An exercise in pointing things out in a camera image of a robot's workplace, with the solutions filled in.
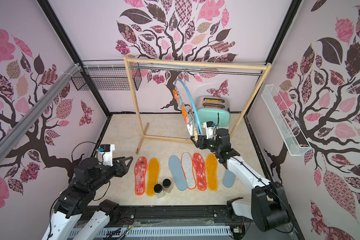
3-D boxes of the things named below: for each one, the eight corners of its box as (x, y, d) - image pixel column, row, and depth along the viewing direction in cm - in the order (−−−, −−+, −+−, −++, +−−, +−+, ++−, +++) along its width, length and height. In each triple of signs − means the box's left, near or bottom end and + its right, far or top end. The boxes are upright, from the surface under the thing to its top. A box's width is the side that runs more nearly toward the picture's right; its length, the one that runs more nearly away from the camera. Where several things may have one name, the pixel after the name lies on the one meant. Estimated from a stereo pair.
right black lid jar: (164, 193, 83) (162, 187, 75) (165, 185, 86) (163, 178, 78) (173, 193, 83) (171, 187, 75) (173, 185, 86) (172, 178, 78)
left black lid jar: (156, 198, 81) (153, 192, 73) (157, 189, 84) (154, 183, 76) (164, 198, 81) (162, 192, 73) (165, 189, 84) (163, 183, 76)
